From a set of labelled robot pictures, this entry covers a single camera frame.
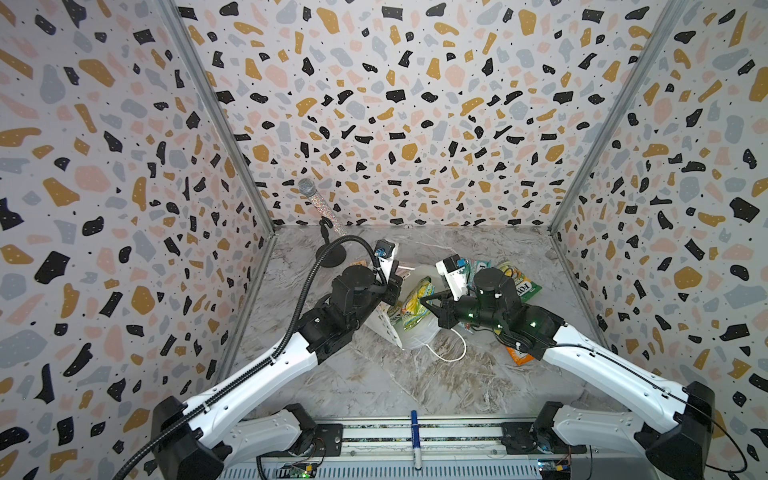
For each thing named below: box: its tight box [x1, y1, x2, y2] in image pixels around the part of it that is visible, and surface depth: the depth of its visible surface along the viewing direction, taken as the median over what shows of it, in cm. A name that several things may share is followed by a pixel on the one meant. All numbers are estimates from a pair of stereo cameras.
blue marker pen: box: [411, 410, 423, 471], surface depth 75 cm
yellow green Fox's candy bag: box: [487, 260, 543, 303], surface depth 105 cm
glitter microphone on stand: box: [298, 178, 347, 268], surface depth 94 cm
